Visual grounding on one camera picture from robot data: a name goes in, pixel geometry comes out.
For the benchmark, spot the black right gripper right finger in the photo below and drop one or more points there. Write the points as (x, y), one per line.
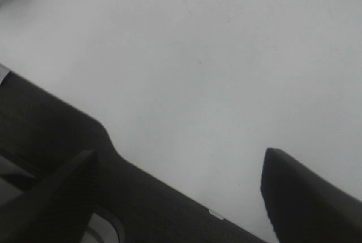
(302, 206)

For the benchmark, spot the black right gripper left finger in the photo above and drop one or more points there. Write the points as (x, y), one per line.
(58, 208)

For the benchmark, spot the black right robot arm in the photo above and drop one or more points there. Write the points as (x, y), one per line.
(40, 133)

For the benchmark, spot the white microwave oven body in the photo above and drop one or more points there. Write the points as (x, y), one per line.
(194, 91)

